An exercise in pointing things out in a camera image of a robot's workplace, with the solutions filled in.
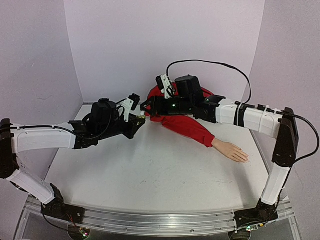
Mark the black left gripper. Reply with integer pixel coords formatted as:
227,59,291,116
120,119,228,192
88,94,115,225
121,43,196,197
98,112,146,142

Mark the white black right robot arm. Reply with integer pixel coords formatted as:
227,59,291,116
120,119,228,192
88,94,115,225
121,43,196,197
140,95,299,207

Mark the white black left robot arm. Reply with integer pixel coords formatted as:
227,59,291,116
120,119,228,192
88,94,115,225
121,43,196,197
0,109,146,219

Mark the mannequin hand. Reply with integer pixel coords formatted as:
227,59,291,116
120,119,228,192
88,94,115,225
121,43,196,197
212,138,249,163

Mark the red black sports jacket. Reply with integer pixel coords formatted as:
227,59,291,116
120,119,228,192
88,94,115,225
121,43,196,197
144,84,216,149

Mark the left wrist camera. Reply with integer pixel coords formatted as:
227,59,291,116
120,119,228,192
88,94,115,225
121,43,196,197
88,93,141,127

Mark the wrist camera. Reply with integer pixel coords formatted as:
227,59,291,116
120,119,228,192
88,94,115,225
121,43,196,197
155,74,204,100
88,93,141,127

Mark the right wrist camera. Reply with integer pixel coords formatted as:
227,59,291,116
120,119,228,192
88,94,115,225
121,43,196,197
155,74,204,100

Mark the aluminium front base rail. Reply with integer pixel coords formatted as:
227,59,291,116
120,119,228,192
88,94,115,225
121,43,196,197
22,199,298,240

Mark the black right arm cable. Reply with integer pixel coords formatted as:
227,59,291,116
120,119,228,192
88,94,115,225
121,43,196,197
166,59,320,163

